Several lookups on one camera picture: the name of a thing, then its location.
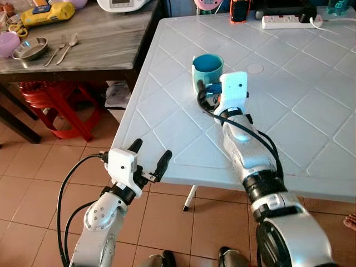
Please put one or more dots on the blue plastic cup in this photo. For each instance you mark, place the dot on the blue plastic cup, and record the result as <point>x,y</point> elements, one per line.
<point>207,68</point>

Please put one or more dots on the white box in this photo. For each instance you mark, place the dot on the white box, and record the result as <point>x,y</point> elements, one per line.
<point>118,97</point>

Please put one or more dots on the white plastic table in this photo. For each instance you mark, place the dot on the white plastic table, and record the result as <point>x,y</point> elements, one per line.
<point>289,111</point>

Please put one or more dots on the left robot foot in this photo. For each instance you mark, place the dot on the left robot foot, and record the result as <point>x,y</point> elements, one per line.
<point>161,260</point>

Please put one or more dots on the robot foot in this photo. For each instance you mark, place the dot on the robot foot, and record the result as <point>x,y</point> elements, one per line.
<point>161,260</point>
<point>232,258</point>

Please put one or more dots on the orange black phone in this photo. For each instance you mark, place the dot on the orange black phone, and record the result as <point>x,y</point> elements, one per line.
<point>240,11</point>

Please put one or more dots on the pink round item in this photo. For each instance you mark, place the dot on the pink round item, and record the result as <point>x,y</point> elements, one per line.
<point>207,4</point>

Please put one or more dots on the red plastic stool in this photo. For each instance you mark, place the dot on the red plastic stool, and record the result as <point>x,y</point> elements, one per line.
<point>50,100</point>

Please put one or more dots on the white power strip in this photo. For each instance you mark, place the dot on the white power strip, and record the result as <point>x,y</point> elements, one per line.
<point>283,22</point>

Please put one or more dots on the grey wooden table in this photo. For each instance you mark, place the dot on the grey wooden table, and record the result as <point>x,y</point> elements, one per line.
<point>105,44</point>

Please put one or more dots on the black device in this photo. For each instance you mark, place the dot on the black device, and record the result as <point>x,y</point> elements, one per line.
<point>283,6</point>

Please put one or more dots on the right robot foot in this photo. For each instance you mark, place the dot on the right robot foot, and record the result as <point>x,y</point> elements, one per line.
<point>232,258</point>

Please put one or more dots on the metal spoon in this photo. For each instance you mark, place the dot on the metal spoon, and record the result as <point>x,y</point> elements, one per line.
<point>73,40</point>

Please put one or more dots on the metal fork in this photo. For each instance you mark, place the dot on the metal fork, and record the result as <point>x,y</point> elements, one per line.
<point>55,51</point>

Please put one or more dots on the white kitchen appliance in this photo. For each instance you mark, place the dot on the white kitchen appliance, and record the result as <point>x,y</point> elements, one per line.
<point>122,4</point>

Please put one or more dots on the bare person foot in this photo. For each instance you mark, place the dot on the bare person foot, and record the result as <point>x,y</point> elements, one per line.
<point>350,222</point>

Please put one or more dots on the yellow plastic device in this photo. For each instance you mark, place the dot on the yellow plastic device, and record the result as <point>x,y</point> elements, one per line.
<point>53,14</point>

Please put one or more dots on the teal bottle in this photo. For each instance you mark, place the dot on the teal bottle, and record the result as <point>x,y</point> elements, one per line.
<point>339,5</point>

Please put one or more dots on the purple plastic bowl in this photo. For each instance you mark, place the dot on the purple plastic bowl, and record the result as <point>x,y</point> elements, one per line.
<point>8,44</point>

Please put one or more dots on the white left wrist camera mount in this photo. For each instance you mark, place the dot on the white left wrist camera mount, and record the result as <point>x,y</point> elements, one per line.
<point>121,164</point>

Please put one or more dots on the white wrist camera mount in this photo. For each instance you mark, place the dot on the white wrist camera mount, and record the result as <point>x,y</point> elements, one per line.
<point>121,164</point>
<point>233,92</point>

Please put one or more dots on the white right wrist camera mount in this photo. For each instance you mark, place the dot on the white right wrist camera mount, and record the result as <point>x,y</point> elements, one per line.
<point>233,92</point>

